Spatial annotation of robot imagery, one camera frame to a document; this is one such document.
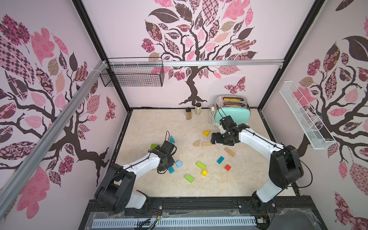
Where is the plain wood rectangle block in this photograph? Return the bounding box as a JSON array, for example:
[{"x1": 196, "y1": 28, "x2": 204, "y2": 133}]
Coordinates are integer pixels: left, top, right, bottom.
[{"x1": 202, "y1": 141, "x2": 212, "y2": 147}]

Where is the printed wood rectangle block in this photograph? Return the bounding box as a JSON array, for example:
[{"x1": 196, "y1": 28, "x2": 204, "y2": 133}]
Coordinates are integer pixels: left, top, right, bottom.
[{"x1": 224, "y1": 147, "x2": 236, "y2": 157}]

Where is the long teal rectangle block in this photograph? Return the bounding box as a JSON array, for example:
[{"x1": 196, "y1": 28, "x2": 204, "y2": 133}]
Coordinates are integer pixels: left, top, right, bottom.
[{"x1": 168, "y1": 166, "x2": 175, "y2": 174}]

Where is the small teal block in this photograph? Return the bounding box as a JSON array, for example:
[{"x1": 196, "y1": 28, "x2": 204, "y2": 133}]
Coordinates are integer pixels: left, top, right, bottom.
[{"x1": 217, "y1": 156, "x2": 224, "y2": 164}]

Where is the red cube block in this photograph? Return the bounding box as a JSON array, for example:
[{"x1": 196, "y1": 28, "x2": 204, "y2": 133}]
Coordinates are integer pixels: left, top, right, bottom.
[{"x1": 225, "y1": 164, "x2": 232, "y2": 171}]

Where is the green rectangle block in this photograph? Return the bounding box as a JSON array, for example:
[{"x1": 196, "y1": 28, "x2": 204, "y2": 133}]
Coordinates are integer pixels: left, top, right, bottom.
[
  {"x1": 185, "y1": 174, "x2": 194, "y2": 183},
  {"x1": 196, "y1": 161, "x2": 207, "y2": 170}
]

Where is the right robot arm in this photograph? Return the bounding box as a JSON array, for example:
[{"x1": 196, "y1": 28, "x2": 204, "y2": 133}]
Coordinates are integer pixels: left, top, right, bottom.
[{"x1": 211, "y1": 126, "x2": 304, "y2": 213}]

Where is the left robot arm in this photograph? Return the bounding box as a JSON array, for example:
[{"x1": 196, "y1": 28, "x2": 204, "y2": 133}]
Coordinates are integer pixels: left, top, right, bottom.
[{"x1": 94, "y1": 141, "x2": 177, "y2": 214}]

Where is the green block far left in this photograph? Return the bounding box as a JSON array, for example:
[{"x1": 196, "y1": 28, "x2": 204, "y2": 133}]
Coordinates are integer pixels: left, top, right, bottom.
[{"x1": 150, "y1": 144, "x2": 159, "y2": 150}]

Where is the natural wood triangle block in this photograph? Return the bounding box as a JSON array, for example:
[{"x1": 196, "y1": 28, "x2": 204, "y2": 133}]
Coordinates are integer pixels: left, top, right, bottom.
[{"x1": 193, "y1": 140, "x2": 200, "y2": 147}]

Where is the mint green toaster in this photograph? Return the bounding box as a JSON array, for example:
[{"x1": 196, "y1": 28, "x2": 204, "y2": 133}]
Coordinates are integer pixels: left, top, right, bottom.
[{"x1": 214, "y1": 95, "x2": 251, "y2": 126}]

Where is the pale spice jar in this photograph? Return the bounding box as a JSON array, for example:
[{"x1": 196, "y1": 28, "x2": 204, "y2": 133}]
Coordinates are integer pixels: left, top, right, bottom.
[{"x1": 195, "y1": 102, "x2": 202, "y2": 115}]

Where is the green rectangle block front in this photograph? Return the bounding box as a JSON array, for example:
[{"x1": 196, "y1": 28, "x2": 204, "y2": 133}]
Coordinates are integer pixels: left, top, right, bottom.
[{"x1": 185, "y1": 174, "x2": 194, "y2": 183}]

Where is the brown spice jar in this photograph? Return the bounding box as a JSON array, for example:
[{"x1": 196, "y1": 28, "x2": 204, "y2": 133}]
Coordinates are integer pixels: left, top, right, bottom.
[{"x1": 186, "y1": 107, "x2": 192, "y2": 120}]

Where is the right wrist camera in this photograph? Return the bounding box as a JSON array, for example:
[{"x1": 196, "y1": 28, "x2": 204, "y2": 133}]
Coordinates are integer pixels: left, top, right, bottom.
[{"x1": 219, "y1": 116, "x2": 237, "y2": 131}]

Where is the white toaster power cord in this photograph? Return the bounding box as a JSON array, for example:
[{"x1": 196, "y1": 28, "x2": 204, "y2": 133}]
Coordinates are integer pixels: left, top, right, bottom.
[{"x1": 208, "y1": 104, "x2": 218, "y2": 127}]

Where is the white wire shelf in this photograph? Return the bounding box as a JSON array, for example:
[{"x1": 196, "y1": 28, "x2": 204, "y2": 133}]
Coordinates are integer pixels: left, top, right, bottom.
[{"x1": 279, "y1": 81, "x2": 337, "y2": 150}]

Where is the white slotted cable duct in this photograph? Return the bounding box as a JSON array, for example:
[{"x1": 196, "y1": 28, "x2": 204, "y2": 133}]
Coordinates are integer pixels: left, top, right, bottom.
[{"x1": 91, "y1": 216, "x2": 257, "y2": 230}]

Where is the black wire basket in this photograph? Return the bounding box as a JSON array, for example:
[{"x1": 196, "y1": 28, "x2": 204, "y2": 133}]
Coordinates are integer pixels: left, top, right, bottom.
[{"x1": 100, "y1": 57, "x2": 165, "y2": 87}]

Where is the aluminium frame bar rear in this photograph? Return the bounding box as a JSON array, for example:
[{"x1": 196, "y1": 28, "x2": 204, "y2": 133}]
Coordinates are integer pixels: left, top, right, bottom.
[{"x1": 109, "y1": 59, "x2": 284, "y2": 67}]

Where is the aluminium frame bar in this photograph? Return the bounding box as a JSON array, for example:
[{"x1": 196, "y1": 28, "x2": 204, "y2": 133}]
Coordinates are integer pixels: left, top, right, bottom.
[
  {"x1": 109, "y1": 59, "x2": 284, "y2": 67},
  {"x1": 1, "y1": 60, "x2": 108, "y2": 218}
]

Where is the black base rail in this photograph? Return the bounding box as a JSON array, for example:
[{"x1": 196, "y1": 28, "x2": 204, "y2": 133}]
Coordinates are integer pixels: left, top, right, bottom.
[{"x1": 78, "y1": 196, "x2": 327, "y2": 230}]

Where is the aluminium frame bar left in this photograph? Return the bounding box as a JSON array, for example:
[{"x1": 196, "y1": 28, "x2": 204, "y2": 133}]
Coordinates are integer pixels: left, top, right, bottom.
[{"x1": 1, "y1": 60, "x2": 108, "y2": 218}]

